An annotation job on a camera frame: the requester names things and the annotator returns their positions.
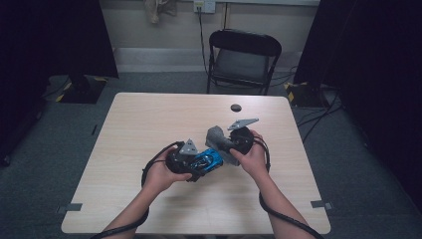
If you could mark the black folding chair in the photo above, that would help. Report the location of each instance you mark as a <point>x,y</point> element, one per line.
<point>244,41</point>

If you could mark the grey terry cloth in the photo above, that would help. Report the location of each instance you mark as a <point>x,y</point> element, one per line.
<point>217,136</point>

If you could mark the small black floor object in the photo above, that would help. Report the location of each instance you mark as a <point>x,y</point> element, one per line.
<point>94,129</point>

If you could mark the beige hanging cloth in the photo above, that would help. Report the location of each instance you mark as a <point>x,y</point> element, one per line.
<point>154,10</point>

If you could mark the blue toy car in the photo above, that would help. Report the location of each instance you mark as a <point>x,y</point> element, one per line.
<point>209,161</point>

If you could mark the person's right hand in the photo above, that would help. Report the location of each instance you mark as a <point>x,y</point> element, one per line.
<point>255,162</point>

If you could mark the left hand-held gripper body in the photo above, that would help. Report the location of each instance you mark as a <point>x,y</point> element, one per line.
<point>180,162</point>

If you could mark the thin vertical wall pipe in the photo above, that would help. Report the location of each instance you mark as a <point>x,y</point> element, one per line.
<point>226,15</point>

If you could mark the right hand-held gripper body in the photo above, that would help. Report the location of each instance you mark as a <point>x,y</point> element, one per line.
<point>242,139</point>

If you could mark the person's left hand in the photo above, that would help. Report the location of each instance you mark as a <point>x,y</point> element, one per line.
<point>159,179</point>

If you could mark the black curtain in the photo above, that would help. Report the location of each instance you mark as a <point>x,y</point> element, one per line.
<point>381,66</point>
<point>49,33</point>

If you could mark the grey tape strip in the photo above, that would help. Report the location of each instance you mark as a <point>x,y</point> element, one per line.
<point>320,204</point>
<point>71,207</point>

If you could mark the white wall socket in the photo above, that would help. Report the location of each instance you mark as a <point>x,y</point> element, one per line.
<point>209,6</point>

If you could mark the black stand base striped tape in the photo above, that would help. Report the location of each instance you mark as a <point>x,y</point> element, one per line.
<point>305,96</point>
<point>83,94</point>

